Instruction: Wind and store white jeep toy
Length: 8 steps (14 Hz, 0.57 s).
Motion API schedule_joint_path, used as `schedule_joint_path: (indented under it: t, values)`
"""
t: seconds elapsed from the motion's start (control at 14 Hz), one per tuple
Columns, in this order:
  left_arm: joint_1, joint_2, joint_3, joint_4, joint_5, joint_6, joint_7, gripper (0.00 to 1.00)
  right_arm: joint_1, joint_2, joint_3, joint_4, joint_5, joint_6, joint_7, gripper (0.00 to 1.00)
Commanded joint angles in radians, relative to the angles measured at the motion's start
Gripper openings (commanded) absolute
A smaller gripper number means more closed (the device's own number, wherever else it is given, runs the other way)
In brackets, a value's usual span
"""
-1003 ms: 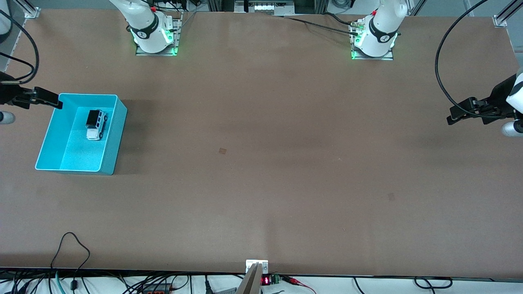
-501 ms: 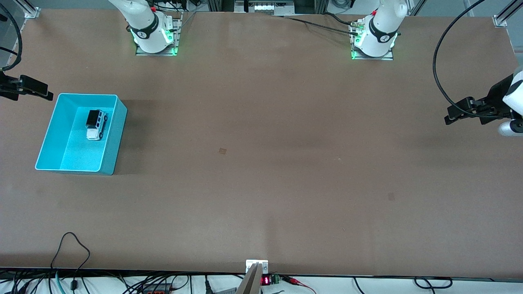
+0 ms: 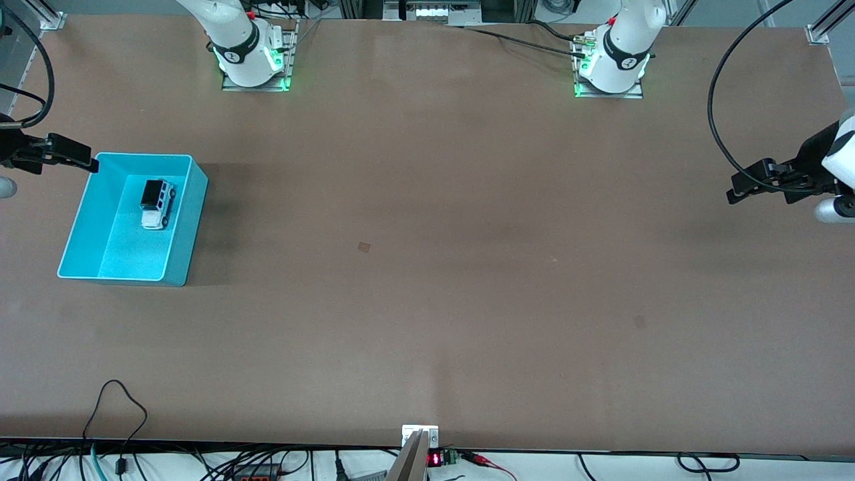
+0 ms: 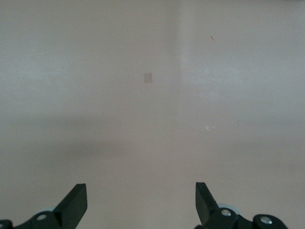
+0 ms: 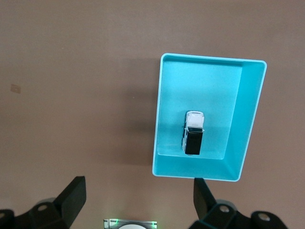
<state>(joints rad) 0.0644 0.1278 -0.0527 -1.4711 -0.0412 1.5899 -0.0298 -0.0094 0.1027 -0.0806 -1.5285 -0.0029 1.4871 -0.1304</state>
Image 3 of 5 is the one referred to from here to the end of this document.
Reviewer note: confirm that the small LED display module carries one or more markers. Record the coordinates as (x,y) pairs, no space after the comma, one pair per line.
(435,459)

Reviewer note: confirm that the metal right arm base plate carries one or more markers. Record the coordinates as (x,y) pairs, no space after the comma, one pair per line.
(290,67)

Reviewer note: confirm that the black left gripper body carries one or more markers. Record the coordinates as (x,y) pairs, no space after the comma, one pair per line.
(813,159)

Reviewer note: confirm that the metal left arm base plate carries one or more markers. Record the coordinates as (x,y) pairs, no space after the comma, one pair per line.
(631,95)

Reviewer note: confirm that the aluminium frame profile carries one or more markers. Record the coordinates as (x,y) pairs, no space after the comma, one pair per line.
(816,33)
(50,19)
(682,12)

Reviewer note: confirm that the turquoise plastic bin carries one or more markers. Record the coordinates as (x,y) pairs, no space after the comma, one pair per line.
(120,254)

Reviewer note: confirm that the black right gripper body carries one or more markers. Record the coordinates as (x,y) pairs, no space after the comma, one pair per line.
(11,151)

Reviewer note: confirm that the white ventilated control box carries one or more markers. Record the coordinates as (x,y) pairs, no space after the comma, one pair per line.
(434,10)

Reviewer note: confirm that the white jeep toy black roof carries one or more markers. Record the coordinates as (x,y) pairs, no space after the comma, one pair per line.
(153,217)

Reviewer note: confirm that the white metal bracket plate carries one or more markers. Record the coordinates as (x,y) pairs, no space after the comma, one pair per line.
(405,433)

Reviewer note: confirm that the grey metal mounting bar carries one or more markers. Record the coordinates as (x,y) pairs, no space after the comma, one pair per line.
(407,464)

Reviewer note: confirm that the black plug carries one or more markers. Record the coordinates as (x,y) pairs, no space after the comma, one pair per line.
(339,467)

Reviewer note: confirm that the black power strip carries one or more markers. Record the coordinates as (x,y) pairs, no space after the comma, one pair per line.
(257,475)

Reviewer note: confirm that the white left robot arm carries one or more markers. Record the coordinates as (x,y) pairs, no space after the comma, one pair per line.
(621,53)

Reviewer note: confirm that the grey metal side panel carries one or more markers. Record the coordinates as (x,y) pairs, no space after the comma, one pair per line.
(17,60)

